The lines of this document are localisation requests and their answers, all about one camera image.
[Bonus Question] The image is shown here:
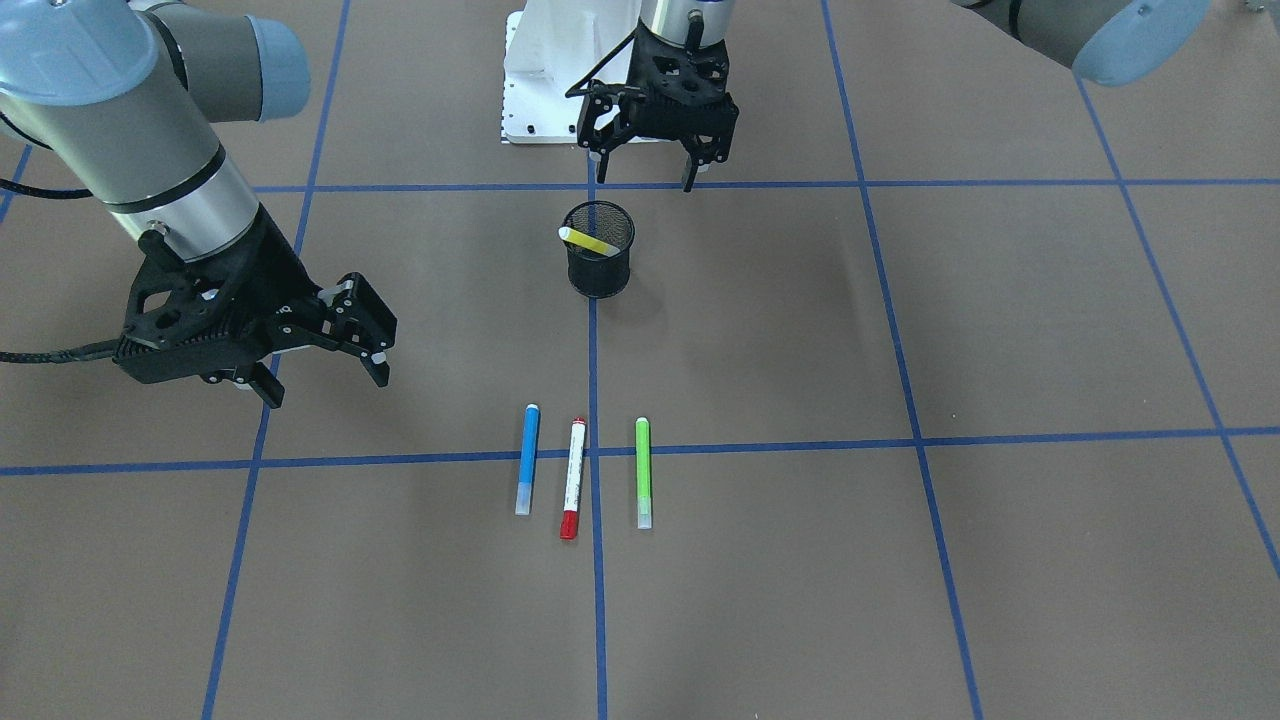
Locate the red marker pen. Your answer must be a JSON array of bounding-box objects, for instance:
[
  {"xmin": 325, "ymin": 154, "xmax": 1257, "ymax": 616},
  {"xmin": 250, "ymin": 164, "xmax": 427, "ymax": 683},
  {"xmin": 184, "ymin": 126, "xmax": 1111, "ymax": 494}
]
[{"xmin": 559, "ymin": 416, "xmax": 588, "ymax": 542}]

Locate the green marker pen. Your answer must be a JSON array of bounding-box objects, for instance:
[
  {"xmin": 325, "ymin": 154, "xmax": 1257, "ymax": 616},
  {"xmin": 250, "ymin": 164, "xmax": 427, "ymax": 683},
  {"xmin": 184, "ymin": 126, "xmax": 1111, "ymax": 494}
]
[{"xmin": 635, "ymin": 416, "xmax": 653, "ymax": 530}]

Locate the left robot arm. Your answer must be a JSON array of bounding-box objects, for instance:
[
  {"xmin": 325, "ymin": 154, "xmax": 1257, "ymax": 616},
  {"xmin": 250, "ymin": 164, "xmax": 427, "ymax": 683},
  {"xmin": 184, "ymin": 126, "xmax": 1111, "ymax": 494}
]
[{"xmin": 564, "ymin": 1, "xmax": 1210, "ymax": 192}]

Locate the white camera stand base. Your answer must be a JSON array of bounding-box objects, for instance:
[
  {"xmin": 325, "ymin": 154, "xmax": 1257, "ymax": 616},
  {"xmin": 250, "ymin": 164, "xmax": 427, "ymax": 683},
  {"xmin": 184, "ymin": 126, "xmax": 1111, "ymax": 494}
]
[{"xmin": 500, "ymin": 1, "xmax": 643, "ymax": 146}]

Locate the blue marker pen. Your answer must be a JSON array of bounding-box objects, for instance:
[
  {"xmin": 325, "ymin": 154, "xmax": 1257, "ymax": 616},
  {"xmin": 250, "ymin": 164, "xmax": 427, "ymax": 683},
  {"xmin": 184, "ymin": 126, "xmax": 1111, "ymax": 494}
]
[{"xmin": 515, "ymin": 404, "xmax": 541, "ymax": 518}]

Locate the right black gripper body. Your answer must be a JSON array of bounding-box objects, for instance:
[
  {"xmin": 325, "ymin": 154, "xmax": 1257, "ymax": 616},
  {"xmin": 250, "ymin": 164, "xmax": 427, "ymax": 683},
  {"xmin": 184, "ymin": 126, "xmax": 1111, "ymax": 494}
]
[{"xmin": 111, "ymin": 206, "xmax": 343, "ymax": 384}]

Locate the black mesh pen cup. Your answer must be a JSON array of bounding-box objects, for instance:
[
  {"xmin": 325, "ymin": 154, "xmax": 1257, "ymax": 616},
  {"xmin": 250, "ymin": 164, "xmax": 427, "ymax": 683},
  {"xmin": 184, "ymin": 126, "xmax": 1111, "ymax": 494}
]
[{"xmin": 558, "ymin": 200, "xmax": 635, "ymax": 299}]

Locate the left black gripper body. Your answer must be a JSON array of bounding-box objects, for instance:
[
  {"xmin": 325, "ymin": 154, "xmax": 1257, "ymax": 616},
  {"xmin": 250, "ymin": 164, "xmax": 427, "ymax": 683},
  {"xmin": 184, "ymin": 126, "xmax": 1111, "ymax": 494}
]
[{"xmin": 625, "ymin": 22, "xmax": 739, "ymax": 146}]

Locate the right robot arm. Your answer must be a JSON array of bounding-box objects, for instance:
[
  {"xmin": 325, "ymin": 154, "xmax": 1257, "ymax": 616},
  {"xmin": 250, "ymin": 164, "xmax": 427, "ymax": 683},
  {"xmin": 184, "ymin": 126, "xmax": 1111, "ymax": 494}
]
[{"xmin": 1, "ymin": 1, "xmax": 397, "ymax": 407}]

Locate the yellow marker pen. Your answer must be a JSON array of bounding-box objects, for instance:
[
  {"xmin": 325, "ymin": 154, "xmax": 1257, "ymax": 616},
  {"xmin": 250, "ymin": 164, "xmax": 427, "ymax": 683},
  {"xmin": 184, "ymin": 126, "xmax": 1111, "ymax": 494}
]
[{"xmin": 558, "ymin": 225, "xmax": 622, "ymax": 258}]

